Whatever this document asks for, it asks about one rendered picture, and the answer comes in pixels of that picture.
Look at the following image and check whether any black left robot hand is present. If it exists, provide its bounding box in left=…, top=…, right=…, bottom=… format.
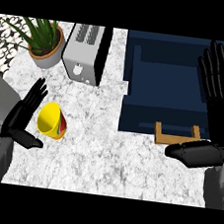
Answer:
left=0, top=72, right=52, bottom=151

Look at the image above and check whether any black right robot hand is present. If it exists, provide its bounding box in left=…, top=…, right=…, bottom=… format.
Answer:
left=162, top=36, right=224, bottom=173

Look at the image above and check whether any yellow cup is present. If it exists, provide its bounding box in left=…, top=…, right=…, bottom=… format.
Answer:
left=35, top=99, right=70, bottom=142

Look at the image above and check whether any dark blue open drawer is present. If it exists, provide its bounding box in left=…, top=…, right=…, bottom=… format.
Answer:
left=115, top=30, right=224, bottom=146

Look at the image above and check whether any potted green plant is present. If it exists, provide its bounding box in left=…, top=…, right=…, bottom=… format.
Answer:
left=2, top=15, right=68, bottom=72

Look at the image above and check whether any silver toaster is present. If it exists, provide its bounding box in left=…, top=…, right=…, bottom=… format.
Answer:
left=58, top=22, right=114, bottom=88

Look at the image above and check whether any wooden drawer handle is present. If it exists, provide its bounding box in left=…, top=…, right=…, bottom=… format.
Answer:
left=152, top=119, right=204, bottom=150

